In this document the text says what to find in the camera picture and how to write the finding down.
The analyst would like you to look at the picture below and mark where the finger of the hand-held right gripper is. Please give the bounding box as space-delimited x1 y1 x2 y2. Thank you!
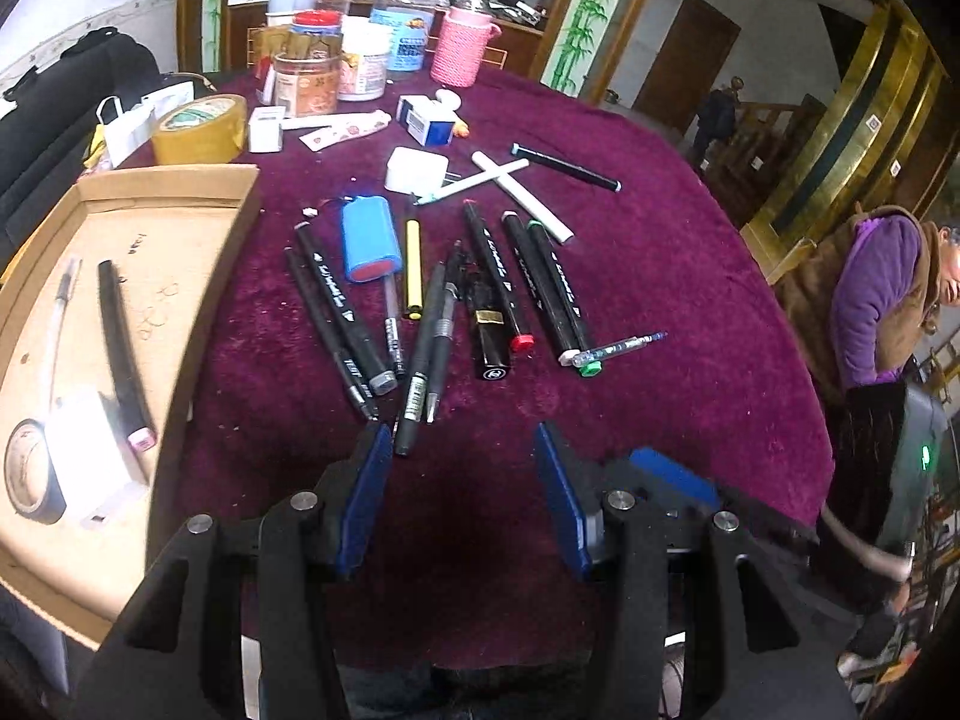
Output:
628 448 822 563

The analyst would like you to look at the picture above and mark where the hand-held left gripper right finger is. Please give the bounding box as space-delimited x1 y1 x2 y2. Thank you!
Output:
532 420 860 720

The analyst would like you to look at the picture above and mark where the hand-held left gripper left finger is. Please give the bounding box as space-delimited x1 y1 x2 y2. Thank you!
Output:
71 422 395 720

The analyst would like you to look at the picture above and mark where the clear pen blue refill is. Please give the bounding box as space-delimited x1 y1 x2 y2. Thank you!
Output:
574 329 669 369

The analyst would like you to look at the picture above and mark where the grey mechanical pencil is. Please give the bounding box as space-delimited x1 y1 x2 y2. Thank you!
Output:
424 240 467 425

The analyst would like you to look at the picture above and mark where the black lipstick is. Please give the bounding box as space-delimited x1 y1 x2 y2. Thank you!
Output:
465 279 514 383

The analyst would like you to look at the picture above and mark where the black marker green cap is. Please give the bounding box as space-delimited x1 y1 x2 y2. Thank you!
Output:
526 220 604 379

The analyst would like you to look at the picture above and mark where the black marker white cap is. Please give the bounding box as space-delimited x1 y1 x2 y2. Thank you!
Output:
502 211 583 367

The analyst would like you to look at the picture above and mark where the yellow pen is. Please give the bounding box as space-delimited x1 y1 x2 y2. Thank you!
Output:
404 219 423 320

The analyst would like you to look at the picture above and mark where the black marker red cap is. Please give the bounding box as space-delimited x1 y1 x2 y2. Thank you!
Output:
462 199 536 354

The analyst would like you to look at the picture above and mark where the cardboard box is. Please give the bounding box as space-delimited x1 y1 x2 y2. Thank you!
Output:
0 163 262 650

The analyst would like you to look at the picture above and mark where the grey pen black grip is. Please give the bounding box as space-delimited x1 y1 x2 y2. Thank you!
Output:
382 271 407 380

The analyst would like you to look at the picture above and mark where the purple velvet tablecloth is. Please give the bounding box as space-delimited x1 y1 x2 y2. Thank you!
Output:
120 64 838 672

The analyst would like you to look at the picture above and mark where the grey machine green light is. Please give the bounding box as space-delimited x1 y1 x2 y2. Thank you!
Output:
876 381 955 550

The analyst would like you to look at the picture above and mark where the white charger block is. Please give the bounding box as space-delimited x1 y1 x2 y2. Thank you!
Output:
45 388 151 530

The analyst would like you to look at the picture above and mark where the black marker pink cap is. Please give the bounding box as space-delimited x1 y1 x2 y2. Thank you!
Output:
97 260 158 455

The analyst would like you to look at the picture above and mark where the thick white marker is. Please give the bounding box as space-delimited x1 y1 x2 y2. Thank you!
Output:
471 151 575 245

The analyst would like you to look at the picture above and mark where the black pen teal end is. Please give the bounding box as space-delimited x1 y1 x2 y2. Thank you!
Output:
511 142 623 194

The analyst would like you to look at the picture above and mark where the white blue tube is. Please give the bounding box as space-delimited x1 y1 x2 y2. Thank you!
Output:
412 158 530 208

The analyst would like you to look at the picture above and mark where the white plug adapter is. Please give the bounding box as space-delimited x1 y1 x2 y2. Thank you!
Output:
385 147 463 198

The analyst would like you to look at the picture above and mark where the wooden stair railing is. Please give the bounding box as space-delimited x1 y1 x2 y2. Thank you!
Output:
703 94 827 224

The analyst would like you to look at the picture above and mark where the black tape roll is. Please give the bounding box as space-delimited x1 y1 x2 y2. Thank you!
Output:
4 418 68 526

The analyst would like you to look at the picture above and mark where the white patterned tube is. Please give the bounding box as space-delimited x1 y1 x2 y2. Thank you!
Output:
298 110 393 152

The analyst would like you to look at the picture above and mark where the blue and white box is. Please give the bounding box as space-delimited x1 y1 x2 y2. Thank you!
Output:
396 95 457 148

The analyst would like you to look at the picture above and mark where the small white box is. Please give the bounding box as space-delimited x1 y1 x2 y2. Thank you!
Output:
247 106 286 154

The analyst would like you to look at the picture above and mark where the yellow packing tape roll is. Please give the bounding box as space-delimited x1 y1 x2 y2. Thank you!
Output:
152 94 250 166

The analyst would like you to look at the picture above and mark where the clear jar orange label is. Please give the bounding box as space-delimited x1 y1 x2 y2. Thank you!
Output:
273 51 344 119

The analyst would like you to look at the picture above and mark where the brown wooden door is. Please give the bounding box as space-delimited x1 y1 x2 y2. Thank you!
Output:
633 0 743 137

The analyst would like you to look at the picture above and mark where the white paper bag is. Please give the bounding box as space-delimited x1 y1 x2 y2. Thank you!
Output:
94 79 197 170

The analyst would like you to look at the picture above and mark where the white jar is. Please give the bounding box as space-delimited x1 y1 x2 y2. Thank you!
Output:
337 17 393 102

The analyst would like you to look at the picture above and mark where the wooden display cabinet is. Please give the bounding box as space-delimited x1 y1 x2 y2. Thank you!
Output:
176 0 676 102

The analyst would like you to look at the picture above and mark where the pink knitted cup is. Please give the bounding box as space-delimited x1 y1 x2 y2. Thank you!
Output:
430 6 502 88

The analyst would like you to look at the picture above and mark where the red lid jar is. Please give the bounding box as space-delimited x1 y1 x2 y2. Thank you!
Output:
291 10 343 55

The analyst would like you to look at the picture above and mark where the tall jar blue label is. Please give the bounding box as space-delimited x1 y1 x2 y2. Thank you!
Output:
370 0 439 82

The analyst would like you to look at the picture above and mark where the black leather sofa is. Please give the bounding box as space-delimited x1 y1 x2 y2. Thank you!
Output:
0 26 162 271

